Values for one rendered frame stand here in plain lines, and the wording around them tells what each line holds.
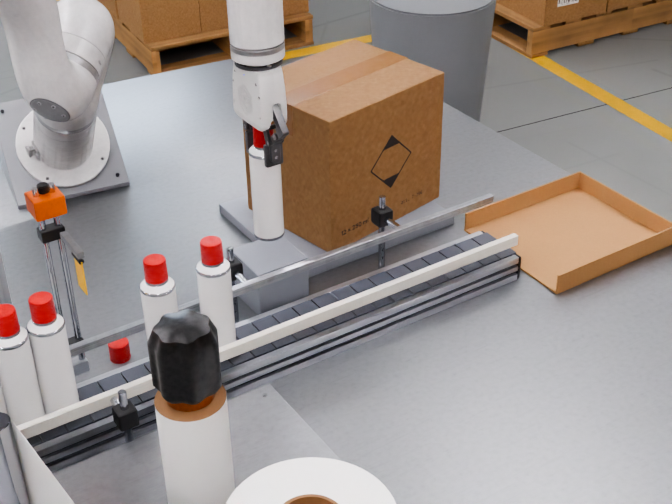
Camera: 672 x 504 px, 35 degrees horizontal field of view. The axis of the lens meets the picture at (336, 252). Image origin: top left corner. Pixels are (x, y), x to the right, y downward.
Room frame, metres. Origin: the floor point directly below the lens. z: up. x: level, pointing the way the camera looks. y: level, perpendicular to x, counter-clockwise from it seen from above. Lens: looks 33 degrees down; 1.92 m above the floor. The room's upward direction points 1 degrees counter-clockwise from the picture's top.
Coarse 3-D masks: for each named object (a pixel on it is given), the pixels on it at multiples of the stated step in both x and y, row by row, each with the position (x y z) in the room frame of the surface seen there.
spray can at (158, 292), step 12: (144, 264) 1.28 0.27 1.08; (156, 264) 1.27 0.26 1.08; (156, 276) 1.27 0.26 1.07; (168, 276) 1.30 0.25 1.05; (144, 288) 1.27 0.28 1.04; (156, 288) 1.27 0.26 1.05; (168, 288) 1.27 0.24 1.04; (144, 300) 1.27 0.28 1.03; (156, 300) 1.26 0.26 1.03; (168, 300) 1.27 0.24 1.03; (144, 312) 1.27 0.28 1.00; (156, 312) 1.26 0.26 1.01; (168, 312) 1.27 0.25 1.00
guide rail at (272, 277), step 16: (448, 208) 1.63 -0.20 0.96; (464, 208) 1.63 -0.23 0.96; (416, 224) 1.57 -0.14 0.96; (432, 224) 1.59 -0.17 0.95; (368, 240) 1.52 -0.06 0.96; (384, 240) 1.54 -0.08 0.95; (320, 256) 1.48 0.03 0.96; (336, 256) 1.49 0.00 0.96; (272, 272) 1.43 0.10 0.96; (288, 272) 1.44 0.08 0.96; (240, 288) 1.39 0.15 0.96; (256, 288) 1.40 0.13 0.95; (192, 304) 1.35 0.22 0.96; (96, 336) 1.27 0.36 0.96; (112, 336) 1.27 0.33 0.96; (80, 352) 1.25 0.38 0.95
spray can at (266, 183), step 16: (256, 144) 1.54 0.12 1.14; (256, 160) 1.53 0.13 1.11; (256, 176) 1.53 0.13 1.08; (272, 176) 1.53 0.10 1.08; (256, 192) 1.53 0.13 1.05; (272, 192) 1.53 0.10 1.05; (256, 208) 1.53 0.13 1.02; (272, 208) 1.53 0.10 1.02; (256, 224) 1.54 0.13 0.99; (272, 224) 1.53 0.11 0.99; (272, 240) 1.53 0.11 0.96
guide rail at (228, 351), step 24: (504, 240) 1.59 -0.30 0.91; (456, 264) 1.53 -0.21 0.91; (384, 288) 1.45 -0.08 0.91; (312, 312) 1.39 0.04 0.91; (336, 312) 1.40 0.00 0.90; (264, 336) 1.33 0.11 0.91; (144, 384) 1.22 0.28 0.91; (72, 408) 1.16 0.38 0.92; (96, 408) 1.18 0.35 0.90; (24, 432) 1.12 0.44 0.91
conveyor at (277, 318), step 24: (480, 240) 1.65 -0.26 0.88; (408, 264) 1.57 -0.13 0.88; (432, 264) 1.57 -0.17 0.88; (480, 264) 1.57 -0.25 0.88; (360, 288) 1.50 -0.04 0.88; (408, 288) 1.50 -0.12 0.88; (288, 312) 1.43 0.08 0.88; (360, 312) 1.43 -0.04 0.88; (240, 336) 1.37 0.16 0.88; (288, 336) 1.37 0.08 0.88; (240, 360) 1.31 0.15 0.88; (96, 384) 1.26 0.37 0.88; (120, 384) 1.26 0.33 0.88; (48, 432) 1.15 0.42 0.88
